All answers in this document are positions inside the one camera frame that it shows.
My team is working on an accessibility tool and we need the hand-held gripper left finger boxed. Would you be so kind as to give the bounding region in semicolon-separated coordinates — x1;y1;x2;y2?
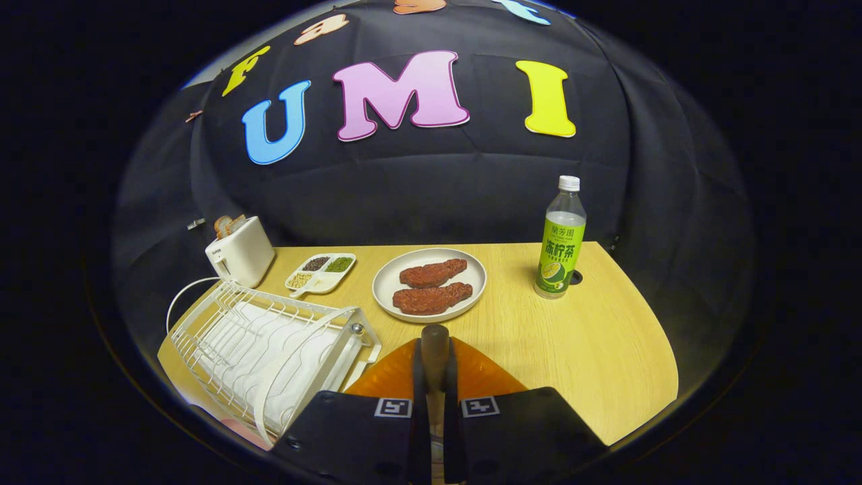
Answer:
269;338;432;485

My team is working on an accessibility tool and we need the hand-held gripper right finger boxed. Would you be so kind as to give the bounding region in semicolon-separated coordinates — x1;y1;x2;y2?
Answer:
441;337;610;485

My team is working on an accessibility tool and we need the spoon with wooden handle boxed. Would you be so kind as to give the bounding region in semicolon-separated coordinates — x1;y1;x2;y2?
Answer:
421;324;451;412

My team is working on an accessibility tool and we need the white wire dish rack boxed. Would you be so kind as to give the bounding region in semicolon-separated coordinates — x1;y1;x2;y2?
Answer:
168;280;383;445

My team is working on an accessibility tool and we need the beige round plate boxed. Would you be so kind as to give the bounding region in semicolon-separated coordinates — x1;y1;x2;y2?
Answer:
372;248;488;324

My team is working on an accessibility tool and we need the brown steak piece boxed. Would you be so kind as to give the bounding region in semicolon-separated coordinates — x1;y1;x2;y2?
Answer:
399;259;468;288
393;282;473;316

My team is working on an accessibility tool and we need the white divided snack tray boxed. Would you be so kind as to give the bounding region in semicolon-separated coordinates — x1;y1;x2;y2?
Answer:
285;253;357;298

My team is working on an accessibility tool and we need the green label drink bottle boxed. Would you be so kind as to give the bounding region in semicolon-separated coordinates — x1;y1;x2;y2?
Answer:
534;175;587;300

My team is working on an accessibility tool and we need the white toaster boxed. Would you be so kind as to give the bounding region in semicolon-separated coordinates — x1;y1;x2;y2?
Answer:
205;216;276;289

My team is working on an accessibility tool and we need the black backdrop cloth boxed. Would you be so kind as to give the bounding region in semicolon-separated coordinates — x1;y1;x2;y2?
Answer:
111;0;755;378

